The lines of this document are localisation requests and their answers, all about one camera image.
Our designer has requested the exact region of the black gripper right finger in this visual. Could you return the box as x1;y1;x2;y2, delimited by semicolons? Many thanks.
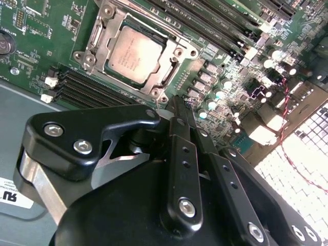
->
184;102;328;246

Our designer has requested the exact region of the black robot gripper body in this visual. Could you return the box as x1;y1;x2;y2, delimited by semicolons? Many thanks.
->
48;155;248;246

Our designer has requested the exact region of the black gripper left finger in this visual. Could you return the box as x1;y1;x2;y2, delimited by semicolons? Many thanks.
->
12;96;205;233

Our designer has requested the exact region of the silver CPU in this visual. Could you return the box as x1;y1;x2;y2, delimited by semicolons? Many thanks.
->
104;25;165;86

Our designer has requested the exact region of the metal locking lever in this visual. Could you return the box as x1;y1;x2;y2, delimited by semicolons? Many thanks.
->
88;23;102;48
162;60;181;84

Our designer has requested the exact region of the metal socket cover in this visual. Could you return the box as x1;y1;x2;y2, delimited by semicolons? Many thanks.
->
83;9;199;97

